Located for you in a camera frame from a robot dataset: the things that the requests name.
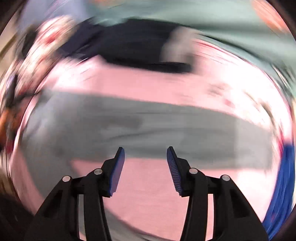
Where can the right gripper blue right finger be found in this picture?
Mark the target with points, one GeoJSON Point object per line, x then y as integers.
{"type": "Point", "coordinates": [234, 218]}

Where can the folded dark navy pants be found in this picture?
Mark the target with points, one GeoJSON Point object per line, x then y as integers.
{"type": "Point", "coordinates": [81, 40]}

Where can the blue plaid pillow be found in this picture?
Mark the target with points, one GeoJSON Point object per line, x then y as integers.
{"type": "Point", "coordinates": [36, 12]}

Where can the grey fleece pants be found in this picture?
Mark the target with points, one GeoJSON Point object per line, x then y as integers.
{"type": "Point", "coordinates": [72, 134]}

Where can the teal heart print quilt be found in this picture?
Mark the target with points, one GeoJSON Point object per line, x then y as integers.
{"type": "Point", "coordinates": [252, 30]}

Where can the folded navy pants grey cuff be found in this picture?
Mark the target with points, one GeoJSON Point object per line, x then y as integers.
{"type": "Point", "coordinates": [148, 44]}

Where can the blue garment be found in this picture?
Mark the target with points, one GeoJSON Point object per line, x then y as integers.
{"type": "Point", "coordinates": [280, 205]}

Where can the red rose floral bolster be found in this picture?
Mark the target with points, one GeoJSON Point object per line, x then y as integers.
{"type": "Point", "coordinates": [36, 55]}

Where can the pink floral bed sheet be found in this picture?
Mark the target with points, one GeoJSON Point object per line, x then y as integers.
{"type": "Point", "coordinates": [221, 82]}

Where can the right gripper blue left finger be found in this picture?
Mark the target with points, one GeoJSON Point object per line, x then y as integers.
{"type": "Point", "coordinates": [57, 217]}

